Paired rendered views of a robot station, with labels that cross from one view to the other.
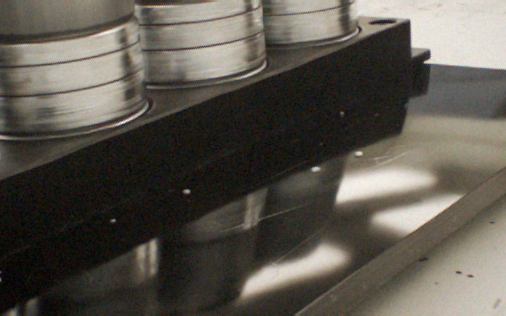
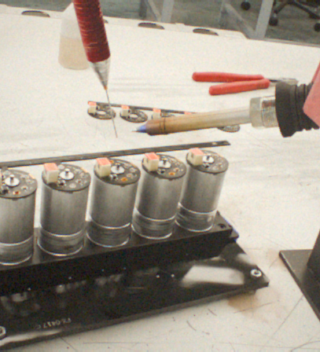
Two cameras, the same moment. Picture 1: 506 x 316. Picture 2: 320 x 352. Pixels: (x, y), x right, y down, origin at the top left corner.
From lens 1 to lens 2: 0.21 m
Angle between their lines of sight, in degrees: 19
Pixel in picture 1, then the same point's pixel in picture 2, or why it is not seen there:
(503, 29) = (307, 215)
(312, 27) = (192, 225)
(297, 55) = (182, 234)
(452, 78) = (231, 253)
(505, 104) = (228, 274)
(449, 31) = (290, 207)
